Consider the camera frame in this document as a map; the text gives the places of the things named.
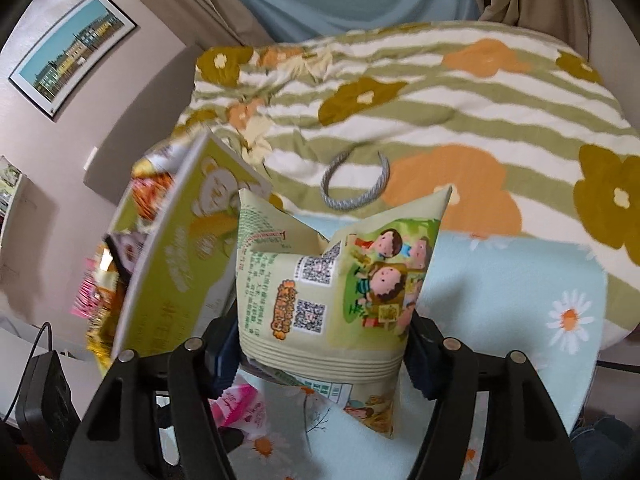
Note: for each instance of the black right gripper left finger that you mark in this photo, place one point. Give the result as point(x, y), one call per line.
point(151, 418)

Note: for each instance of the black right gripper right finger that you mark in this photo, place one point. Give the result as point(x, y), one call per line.
point(524, 435)

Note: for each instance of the green cartoon snack bag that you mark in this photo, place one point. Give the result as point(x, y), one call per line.
point(333, 313)

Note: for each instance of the pink small snack bag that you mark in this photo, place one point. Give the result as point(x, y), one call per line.
point(242, 407)

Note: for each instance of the blue daisy tablecloth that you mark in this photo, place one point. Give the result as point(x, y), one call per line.
point(499, 294)

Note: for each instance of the green cardboard box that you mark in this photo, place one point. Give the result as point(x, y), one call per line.
point(185, 275)

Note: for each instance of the green striped floral blanket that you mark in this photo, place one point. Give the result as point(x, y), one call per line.
point(516, 123)

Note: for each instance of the framed building picture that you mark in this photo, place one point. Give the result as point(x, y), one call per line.
point(52, 68)

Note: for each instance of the beige left curtain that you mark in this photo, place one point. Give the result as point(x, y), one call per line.
point(211, 23)

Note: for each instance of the grey rope handle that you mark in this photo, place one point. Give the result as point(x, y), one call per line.
point(350, 189)

